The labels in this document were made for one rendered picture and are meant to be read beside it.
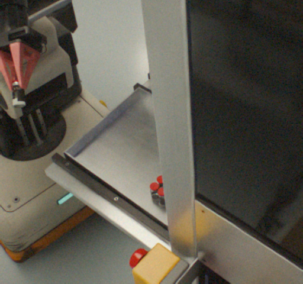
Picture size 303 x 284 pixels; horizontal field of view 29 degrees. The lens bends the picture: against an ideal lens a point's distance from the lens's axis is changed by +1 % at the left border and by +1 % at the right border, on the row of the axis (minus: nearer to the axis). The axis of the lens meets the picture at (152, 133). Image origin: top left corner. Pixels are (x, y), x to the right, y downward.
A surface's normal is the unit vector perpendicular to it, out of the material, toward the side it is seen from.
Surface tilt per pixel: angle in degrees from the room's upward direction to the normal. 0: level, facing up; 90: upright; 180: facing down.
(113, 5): 0
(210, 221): 90
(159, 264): 0
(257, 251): 90
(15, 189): 0
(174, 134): 90
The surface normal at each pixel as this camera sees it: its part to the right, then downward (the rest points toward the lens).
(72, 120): -0.08, -0.64
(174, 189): -0.65, 0.61
